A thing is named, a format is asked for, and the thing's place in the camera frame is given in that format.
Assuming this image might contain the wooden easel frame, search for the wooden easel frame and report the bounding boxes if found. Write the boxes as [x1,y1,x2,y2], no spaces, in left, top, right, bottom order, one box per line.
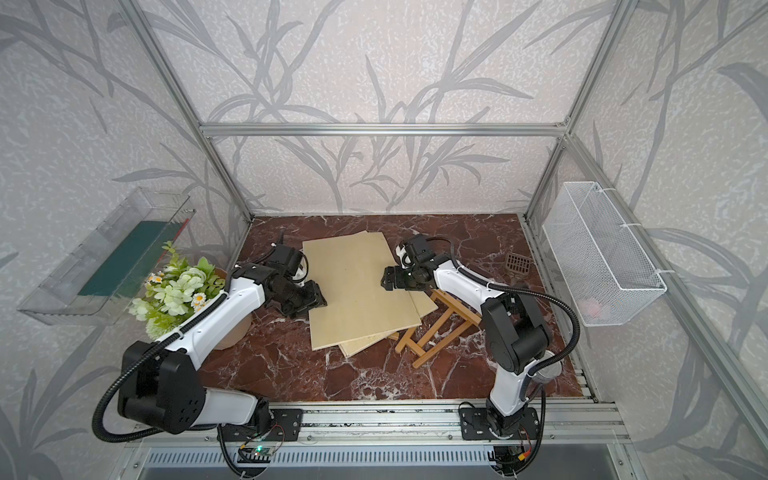
[394,290,481,368]

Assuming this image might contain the light plywood board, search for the light plywood board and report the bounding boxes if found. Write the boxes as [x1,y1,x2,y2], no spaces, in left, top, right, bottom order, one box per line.
[338,292,437,358]
[303,232,417,350]

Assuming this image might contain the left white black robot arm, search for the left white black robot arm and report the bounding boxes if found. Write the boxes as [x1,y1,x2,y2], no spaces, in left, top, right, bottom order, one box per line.
[91,243,327,443]

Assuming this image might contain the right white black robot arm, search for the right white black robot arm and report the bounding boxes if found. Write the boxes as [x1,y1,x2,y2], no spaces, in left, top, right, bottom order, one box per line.
[381,234,581,425]

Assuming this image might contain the brown plastic grid piece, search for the brown plastic grid piece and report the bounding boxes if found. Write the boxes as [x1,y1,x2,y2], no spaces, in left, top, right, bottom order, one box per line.
[505,252,534,278]

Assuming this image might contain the artificial flower bouquet in pot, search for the artificial flower bouquet in pot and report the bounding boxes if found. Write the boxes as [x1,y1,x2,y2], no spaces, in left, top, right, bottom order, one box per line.
[128,241,225,341]

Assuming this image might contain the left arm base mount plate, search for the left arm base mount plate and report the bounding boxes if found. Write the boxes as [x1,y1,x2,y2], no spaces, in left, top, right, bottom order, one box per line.
[222,408,304,443]

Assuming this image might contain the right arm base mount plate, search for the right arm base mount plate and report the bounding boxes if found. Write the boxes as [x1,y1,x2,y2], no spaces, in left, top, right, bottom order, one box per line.
[457,401,542,441]

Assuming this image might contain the aluminium front rail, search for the aluminium front rail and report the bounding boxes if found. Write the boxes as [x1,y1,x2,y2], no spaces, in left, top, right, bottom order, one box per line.
[124,400,631,448]

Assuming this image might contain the clear plastic wall tray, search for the clear plastic wall tray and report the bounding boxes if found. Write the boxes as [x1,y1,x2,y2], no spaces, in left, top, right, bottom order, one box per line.
[18,187,195,326]

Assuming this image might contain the white wire mesh basket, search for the white wire mesh basket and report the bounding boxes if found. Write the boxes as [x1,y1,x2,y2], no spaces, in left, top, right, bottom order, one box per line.
[543,181,667,327]

